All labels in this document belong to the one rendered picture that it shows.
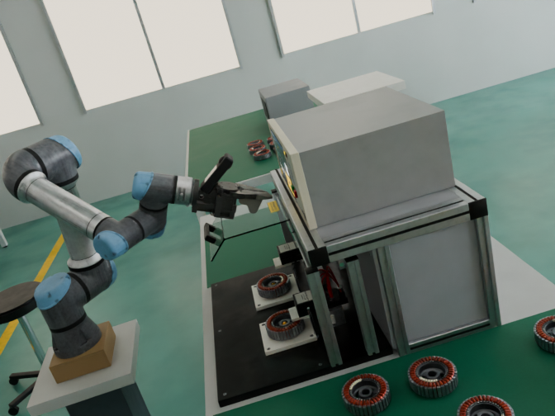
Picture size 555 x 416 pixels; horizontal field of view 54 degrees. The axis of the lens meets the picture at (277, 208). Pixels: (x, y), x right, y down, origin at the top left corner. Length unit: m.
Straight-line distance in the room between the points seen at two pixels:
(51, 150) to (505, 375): 1.33
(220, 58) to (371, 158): 4.83
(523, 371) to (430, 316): 0.24
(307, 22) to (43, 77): 2.82
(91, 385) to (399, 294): 0.96
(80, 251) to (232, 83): 4.51
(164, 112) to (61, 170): 4.52
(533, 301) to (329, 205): 0.63
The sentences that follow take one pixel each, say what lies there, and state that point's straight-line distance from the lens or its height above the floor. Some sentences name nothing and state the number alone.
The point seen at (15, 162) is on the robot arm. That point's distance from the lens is 1.66.
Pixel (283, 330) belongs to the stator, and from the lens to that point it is 1.57.
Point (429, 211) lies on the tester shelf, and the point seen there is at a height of 1.12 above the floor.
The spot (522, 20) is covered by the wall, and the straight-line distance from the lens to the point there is 7.10.
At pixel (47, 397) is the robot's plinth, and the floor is 0.75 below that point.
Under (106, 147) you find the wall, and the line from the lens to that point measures 6.33.
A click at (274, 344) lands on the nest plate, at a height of 0.78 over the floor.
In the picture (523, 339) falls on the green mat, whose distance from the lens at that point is 1.52.
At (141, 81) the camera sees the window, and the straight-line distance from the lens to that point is 6.14.
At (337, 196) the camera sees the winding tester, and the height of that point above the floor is 1.18.
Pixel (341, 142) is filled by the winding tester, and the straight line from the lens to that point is 1.33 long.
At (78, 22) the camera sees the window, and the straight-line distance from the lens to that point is 6.18.
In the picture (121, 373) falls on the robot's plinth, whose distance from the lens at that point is 1.80.
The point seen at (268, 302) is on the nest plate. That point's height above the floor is 0.78.
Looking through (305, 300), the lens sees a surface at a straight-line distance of 1.57.
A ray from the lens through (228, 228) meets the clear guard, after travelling 1.66.
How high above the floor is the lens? 1.69
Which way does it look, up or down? 21 degrees down
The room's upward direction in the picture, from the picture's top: 16 degrees counter-clockwise
